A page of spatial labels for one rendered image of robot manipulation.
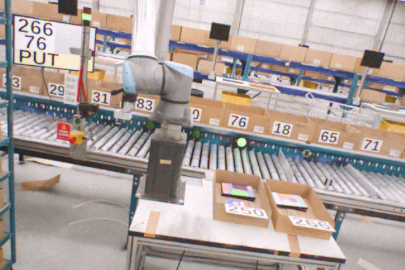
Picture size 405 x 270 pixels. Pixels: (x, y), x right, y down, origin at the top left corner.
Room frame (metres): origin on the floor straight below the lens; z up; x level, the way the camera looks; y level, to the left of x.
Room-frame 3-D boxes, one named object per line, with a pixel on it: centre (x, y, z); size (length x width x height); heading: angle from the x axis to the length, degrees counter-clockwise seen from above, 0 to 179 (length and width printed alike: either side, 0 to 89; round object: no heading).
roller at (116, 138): (2.07, 0.65, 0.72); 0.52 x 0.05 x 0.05; 0
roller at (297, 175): (2.07, -0.78, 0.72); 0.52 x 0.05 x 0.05; 0
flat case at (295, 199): (1.53, -0.58, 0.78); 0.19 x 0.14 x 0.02; 95
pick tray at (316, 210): (1.43, -0.59, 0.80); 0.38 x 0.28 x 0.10; 1
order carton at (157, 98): (2.53, 0.42, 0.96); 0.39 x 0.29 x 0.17; 90
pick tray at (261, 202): (1.44, -0.27, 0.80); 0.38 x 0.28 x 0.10; 1
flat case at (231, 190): (1.54, -0.28, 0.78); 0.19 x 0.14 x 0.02; 94
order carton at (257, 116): (2.52, -0.37, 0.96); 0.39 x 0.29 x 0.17; 90
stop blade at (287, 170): (2.07, -0.68, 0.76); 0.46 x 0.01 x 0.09; 0
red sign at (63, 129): (1.78, 0.87, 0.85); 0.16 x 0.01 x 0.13; 90
